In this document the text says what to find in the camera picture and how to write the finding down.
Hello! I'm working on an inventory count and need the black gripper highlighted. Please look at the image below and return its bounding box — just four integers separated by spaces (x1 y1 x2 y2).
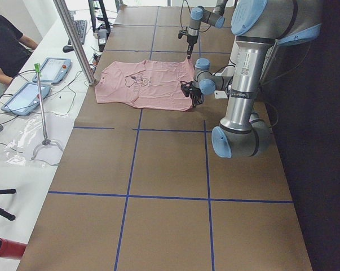
178 28 199 59
180 81 204 107

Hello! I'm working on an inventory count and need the pink t-shirt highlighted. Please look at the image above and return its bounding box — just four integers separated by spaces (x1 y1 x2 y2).
95 59 194 111

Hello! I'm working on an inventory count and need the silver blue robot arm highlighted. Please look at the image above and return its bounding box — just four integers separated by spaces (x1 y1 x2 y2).
181 0 323 158
178 1 227 59

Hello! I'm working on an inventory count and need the black power box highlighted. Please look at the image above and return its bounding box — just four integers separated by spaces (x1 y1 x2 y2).
97 29 108 52

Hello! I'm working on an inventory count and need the black keyboard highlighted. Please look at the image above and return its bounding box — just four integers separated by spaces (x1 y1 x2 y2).
72 20 87 45

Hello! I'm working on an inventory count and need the black computer mouse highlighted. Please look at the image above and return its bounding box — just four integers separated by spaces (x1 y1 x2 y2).
62 45 74 53

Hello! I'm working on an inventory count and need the upper blue teach pendant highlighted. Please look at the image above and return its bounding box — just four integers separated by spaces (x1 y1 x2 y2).
34 58 72 85

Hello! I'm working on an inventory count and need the blue teach pendant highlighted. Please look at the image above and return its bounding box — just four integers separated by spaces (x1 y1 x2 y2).
34 58 72 85
1 82 51 116

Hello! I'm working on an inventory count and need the lower blue teach pendant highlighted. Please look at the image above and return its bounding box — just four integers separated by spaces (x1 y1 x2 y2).
1 82 51 116

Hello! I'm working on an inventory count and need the person in black shirt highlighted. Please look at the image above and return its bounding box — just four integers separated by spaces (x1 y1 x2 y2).
0 15 38 86

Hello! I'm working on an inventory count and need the black tripod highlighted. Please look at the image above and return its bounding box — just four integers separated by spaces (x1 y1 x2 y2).
0 189 16 221

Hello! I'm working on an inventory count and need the red cylinder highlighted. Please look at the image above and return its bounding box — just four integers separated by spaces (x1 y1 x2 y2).
0 238 27 260

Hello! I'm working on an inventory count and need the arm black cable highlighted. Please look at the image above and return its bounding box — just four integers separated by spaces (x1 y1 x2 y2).
179 0 213 34

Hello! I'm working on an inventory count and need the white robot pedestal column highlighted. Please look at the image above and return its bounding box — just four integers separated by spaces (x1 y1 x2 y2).
213 42 238 100

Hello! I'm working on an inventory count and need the aluminium frame post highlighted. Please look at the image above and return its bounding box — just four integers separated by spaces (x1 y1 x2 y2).
53 0 96 86

